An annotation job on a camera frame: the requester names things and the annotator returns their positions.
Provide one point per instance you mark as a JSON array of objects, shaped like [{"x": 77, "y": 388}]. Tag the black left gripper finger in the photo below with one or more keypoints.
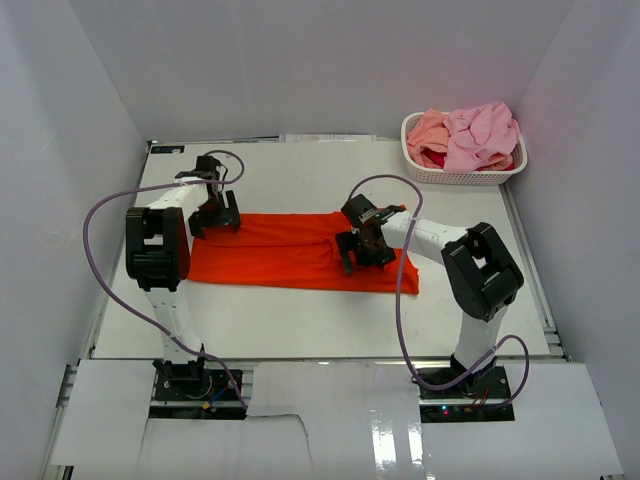
[
  {"x": 232, "y": 213},
  {"x": 197, "y": 226}
]

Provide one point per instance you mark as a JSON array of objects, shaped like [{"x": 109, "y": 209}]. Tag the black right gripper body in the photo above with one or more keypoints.
[{"x": 375, "y": 255}]

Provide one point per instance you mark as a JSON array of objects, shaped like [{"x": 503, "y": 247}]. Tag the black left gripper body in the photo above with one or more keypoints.
[{"x": 213, "y": 209}]

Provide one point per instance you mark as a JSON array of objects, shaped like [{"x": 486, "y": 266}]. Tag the orange t shirt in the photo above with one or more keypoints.
[{"x": 284, "y": 251}]

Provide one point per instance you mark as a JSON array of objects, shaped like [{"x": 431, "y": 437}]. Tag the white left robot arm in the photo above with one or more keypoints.
[{"x": 158, "y": 243}]

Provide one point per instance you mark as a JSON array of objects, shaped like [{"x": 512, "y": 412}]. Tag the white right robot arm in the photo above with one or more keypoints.
[{"x": 483, "y": 276}]

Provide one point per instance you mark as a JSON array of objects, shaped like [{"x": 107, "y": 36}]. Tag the black table label sticker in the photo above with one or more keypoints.
[{"x": 167, "y": 149}]

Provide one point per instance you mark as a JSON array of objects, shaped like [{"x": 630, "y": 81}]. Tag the magenta t shirt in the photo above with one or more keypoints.
[{"x": 433, "y": 160}]

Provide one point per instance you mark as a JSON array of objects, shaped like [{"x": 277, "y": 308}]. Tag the peach t shirt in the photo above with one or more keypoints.
[{"x": 430, "y": 133}]

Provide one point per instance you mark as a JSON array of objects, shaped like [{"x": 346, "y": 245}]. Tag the light pink t shirt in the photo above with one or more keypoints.
[{"x": 481, "y": 139}]

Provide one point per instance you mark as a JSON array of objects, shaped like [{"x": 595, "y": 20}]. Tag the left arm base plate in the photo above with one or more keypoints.
[{"x": 213, "y": 399}]

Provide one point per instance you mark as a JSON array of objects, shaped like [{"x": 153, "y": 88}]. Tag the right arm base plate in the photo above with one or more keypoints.
[{"x": 478, "y": 399}]

